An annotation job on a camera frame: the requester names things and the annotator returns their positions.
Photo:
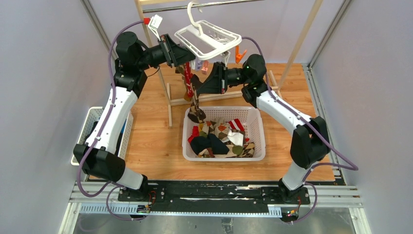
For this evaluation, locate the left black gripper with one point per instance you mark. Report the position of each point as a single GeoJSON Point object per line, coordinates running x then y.
{"type": "Point", "coordinates": [174, 54]}

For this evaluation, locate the brown argyle sock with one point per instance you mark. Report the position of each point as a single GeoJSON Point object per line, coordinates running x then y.
{"type": "Point", "coordinates": [195, 114]}

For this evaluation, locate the white centre laundry basket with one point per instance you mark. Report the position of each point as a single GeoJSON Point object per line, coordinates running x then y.
{"type": "Point", "coordinates": [249, 117]}

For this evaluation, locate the wooden clothes rack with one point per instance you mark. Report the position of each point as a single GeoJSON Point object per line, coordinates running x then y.
{"type": "Point", "coordinates": [235, 94]}

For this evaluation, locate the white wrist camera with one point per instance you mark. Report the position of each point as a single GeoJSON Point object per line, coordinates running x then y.
{"type": "Point", "coordinates": [154, 24]}
{"type": "Point", "coordinates": [225, 57]}

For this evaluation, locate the olive green striped sock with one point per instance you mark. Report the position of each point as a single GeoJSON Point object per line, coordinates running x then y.
{"type": "Point", "coordinates": [180, 70]}

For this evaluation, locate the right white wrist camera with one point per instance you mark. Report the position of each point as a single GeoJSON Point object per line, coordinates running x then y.
{"type": "Point", "coordinates": [225, 57]}

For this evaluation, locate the orange hanger clip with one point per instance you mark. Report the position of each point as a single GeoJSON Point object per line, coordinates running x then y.
{"type": "Point", "coordinates": [238, 55]}
{"type": "Point", "coordinates": [204, 68]}

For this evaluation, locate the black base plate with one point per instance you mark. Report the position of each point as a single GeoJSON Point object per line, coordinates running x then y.
{"type": "Point", "coordinates": [214, 196]}

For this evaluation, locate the pile of colourful socks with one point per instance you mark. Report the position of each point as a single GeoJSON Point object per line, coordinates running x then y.
{"type": "Point", "coordinates": [220, 139]}

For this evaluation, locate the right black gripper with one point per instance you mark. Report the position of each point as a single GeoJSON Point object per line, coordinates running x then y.
{"type": "Point", "coordinates": [216, 82]}

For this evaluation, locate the red christmas sock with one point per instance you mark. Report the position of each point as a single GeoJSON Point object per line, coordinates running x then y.
{"type": "Point", "coordinates": [188, 76]}

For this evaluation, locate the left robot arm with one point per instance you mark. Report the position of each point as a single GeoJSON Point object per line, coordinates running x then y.
{"type": "Point", "coordinates": [97, 155]}

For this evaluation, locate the dark clothes in left basket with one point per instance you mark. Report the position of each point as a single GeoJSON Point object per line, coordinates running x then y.
{"type": "Point", "coordinates": [119, 137]}

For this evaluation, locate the white plastic clip hanger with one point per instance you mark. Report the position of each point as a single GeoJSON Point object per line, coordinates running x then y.
{"type": "Point", "coordinates": [204, 39]}

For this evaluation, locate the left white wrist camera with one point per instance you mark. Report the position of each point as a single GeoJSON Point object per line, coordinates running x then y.
{"type": "Point", "coordinates": [154, 24]}

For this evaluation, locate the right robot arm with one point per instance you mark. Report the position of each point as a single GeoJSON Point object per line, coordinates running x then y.
{"type": "Point", "coordinates": [309, 143]}

